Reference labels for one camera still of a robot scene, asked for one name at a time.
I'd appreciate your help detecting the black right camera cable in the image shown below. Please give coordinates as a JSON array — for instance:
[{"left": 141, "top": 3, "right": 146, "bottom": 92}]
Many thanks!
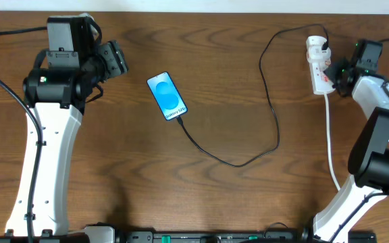
[{"left": 329, "top": 36, "right": 389, "bottom": 243}]

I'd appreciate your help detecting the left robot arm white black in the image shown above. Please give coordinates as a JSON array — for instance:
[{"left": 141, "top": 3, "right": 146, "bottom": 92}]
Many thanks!
[{"left": 0, "top": 13, "right": 128, "bottom": 243}]

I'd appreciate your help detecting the black USB charging cable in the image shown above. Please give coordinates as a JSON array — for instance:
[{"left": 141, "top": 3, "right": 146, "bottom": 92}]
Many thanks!
[{"left": 176, "top": 23, "right": 330, "bottom": 168}]

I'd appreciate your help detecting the black camera cable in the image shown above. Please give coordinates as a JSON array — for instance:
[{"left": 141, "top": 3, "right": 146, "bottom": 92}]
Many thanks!
[
  {"left": 329, "top": 36, "right": 389, "bottom": 243},
  {"left": 0, "top": 26, "right": 49, "bottom": 243}
]

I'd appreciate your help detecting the white power strip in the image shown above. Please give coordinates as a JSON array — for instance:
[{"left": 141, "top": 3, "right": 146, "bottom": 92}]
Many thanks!
[{"left": 306, "top": 36, "right": 335, "bottom": 95}]

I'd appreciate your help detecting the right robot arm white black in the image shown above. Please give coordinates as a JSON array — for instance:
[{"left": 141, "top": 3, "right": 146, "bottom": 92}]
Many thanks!
[{"left": 303, "top": 36, "right": 389, "bottom": 242}]

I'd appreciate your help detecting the blue Galaxy smartphone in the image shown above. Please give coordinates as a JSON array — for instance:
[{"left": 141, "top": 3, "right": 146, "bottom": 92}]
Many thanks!
[{"left": 147, "top": 72, "right": 188, "bottom": 121}]

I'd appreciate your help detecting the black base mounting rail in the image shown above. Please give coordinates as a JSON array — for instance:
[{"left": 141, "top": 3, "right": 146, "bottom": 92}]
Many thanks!
[{"left": 125, "top": 229, "right": 321, "bottom": 243}]

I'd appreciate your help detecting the black left camera cable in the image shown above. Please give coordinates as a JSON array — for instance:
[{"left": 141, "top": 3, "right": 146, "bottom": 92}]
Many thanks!
[{"left": 0, "top": 26, "right": 49, "bottom": 243}]

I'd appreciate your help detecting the white power strip cord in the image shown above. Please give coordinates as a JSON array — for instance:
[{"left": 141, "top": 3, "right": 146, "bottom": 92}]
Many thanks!
[{"left": 323, "top": 93, "right": 342, "bottom": 192}]

